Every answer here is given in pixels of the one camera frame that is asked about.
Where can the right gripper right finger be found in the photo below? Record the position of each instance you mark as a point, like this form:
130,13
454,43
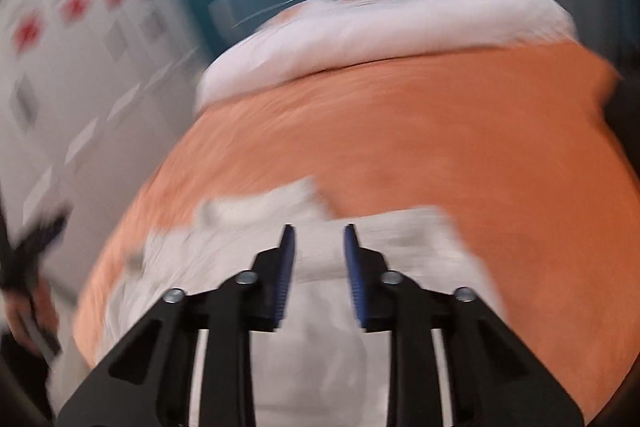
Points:
494,378

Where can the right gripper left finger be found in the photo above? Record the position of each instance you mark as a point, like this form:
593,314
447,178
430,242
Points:
188,358

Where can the white fleece jacket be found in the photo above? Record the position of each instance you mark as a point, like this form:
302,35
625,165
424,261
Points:
318,369

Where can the operator's left hand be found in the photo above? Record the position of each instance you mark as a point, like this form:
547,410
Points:
39,307

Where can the white panelled wardrobe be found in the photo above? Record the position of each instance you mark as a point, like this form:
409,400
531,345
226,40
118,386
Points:
94,93

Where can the orange plush bed cover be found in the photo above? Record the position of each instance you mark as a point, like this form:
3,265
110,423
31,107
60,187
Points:
510,143

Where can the pale pink folded duvet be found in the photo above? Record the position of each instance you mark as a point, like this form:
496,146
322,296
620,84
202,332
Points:
318,35

